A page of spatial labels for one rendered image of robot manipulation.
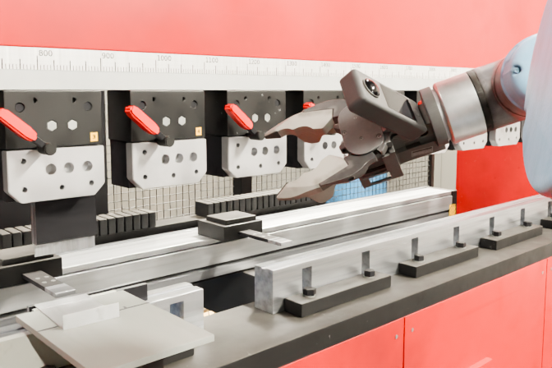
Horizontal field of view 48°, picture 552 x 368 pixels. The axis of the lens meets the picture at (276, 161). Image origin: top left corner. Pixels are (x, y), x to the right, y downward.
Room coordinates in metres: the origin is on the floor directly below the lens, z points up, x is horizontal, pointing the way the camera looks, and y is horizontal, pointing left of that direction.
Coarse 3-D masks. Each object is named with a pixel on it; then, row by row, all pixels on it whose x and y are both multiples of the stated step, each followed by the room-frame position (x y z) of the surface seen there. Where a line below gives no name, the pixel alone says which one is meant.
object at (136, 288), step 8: (136, 280) 1.07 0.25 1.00; (104, 288) 1.03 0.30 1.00; (112, 288) 1.03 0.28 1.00; (120, 288) 1.03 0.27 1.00; (128, 288) 1.03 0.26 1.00; (136, 288) 1.04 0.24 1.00; (144, 288) 1.05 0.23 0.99; (72, 296) 0.99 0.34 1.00; (136, 296) 1.04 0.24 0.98; (144, 296) 1.05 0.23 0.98
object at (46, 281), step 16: (0, 256) 1.11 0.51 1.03; (16, 256) 1.11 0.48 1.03; (32, 256) 1.12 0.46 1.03; (48, 256) 1.14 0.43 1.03; (0, 272) 1.07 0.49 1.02; (16, 272) 1.09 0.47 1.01; (32, 272) 1.11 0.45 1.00; (48, 272) 1.13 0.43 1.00; (48, 288) 1.01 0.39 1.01; (64, 288) 1.01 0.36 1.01
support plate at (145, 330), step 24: (120, 312) 0.91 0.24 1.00; (144, 312) 0.91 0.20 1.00; (168, 312) 0.91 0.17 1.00; (48, 336) 0.82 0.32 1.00; (72, 336) 0.82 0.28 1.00; (96, 336) 0.82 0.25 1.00; (120, 336) 0.82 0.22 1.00; (144, 336) 0.82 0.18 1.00; (168, 336) 0.82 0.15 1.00; (192, 336) 0.82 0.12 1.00; (72, 360) 0.75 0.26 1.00; (96, 360) 0.74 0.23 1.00; (120, 360) 0.74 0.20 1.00; (144, 360) 0.75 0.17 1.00
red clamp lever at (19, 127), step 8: (0, 112) 0.83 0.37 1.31; (8, 112) 0.84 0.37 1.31; (0, 120) 0.84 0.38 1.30; (8, 120) 0.84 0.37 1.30; (16, 120) 0.85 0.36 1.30; (8, 128) 0.86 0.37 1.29; (16, 128) 0.85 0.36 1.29; (24, 128) 0.86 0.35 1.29; (24, 136) 0.86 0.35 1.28; (32, 136) 0.86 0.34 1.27; (40, 144) 0.88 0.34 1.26; (48, 144) 0.88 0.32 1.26; (40, 152) 0.89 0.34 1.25; (48, 152) 0.87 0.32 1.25
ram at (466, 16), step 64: (0, 0) 0.88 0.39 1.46; (64, 0) 0.94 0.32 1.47; (128, 0) 1.01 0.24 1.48; (192, 0) 1.10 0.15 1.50; (256, 0) 1.20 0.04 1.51; (320, 0) 1.32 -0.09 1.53; (384, 0) 1.46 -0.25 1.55; (448, 0) 1.64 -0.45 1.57; (512, 0) 1.87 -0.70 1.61; (448, 64) 1.65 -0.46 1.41
